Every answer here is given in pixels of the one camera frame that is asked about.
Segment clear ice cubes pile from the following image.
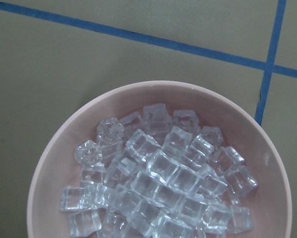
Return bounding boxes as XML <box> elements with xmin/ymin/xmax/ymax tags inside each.
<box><xmin>59</xmin><ymin>104</ymin><xmax>258</xmax><ymax>238</ymax></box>

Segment pink bowl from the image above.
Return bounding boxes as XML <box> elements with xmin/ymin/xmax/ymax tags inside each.
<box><xmin>27</xmin><ymin>81</ymin><xmax>292</xmax><ymax>238</ymax></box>

